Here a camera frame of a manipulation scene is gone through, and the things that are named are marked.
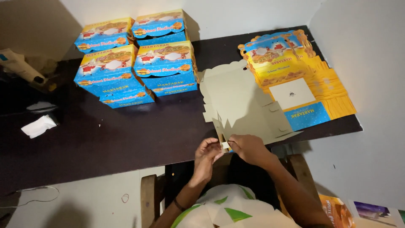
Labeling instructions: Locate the person's left hand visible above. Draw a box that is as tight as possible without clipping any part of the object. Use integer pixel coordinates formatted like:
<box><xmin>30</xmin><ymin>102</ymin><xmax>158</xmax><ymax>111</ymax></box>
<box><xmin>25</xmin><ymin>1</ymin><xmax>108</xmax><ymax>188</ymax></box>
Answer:
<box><xmin>190</xmin><ymin>137</ymin><xmax>225</xmax><ymax>187</ymax></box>

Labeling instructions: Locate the person's right hand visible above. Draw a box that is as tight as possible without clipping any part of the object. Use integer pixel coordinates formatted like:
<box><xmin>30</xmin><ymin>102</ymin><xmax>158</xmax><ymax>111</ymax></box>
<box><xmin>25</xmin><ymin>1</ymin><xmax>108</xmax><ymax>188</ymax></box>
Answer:
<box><xmin>228</xmin><ymin>134</ymin><xmax>274</xmax><ymax>168</ymax></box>

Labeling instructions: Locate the grey cardboard box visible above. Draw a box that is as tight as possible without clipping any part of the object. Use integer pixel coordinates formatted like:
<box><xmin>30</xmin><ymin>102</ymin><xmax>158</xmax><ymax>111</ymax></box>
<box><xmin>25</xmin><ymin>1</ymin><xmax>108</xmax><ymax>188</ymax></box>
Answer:
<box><xmin>199</xmin><ymin>60</ymin><xmax>302</xmax><ymax>153</ymax></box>

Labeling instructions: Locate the person's white green shirt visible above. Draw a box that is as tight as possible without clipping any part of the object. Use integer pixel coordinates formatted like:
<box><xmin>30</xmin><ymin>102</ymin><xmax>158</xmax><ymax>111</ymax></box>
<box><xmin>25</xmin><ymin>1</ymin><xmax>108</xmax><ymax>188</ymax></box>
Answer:
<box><xmin>171</xmin><ymin>184</ymin><xmax>301</xmax><ymax>228</ymax></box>

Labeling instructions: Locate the black wrist band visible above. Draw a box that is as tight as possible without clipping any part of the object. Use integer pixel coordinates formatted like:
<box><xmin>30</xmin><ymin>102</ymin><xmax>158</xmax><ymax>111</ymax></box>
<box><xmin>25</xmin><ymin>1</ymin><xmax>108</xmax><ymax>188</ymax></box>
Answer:
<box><xmin>173</xmin><ymin>198</ymin><xmax>187</xmax><ymax>213</ymax></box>

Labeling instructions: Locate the pile of printed flat blanks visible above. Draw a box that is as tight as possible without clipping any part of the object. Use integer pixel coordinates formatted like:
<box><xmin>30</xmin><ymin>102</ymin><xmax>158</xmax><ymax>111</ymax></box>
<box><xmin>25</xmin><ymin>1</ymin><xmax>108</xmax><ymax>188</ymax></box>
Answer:
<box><xmin>238</xmin><ymin>29</ymin><xmax>357</xmax><ymax>132</ymax></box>

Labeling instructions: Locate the wooden chair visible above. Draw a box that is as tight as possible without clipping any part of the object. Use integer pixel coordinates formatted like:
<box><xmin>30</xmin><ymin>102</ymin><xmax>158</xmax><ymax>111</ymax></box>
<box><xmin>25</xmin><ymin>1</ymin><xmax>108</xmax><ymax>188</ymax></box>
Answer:
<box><xmin>141</xmin><ymin>154</ymin><xmax>320</xmax><ymax>228</ymax></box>

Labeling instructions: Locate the orange snack packet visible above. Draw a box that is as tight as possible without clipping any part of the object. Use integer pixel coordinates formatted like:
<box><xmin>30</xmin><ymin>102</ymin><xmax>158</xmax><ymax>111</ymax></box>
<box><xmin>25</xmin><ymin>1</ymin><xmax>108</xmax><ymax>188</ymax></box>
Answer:
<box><xmin>318</xmin><ymin>194</ymin><xmax>357</xmax><ymax>228</ymax></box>

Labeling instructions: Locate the stack of folded blue boxes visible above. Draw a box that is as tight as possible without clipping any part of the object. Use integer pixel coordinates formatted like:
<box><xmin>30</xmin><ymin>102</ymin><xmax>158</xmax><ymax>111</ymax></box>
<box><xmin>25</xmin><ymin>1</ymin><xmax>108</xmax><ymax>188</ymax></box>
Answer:
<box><xmin>74</xmin><ymin>9</ymin><xmax>199</xmax><ymax>109</ymax></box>

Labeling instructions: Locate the glossy printed booklet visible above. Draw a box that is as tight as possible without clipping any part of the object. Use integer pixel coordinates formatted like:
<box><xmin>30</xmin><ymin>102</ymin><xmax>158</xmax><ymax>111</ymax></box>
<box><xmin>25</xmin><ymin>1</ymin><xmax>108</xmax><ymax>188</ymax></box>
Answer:
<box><xmin>348</xmin><ymin>200</ymin><xmax>405</xmax><ymax>228</ymax></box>

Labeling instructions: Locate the white crumpled tissue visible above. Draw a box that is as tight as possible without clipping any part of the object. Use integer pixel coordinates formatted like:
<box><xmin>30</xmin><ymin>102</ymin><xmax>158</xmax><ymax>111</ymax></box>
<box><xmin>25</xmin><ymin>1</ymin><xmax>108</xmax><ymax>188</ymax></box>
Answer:
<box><xmin>21</xmin><ymin>115</ymin><xmax>58</xmax><ymax>139</ymax></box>

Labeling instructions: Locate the white paper scrap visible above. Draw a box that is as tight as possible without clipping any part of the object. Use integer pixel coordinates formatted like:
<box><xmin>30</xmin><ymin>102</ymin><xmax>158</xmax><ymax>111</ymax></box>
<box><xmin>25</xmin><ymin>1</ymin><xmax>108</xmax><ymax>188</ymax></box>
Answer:
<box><xmin>26</xmin><ymin>101</ymin><xmax>58</xmax><ymax>112</ymax></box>

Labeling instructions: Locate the thin grey cable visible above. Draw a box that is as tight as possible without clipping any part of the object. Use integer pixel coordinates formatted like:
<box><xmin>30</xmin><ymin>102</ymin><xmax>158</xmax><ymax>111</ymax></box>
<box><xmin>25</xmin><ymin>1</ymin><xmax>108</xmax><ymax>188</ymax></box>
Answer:
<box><xmin>0</xmin><ymin>186</ymin><xmax>60</xmax><ymax>209</ymax></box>

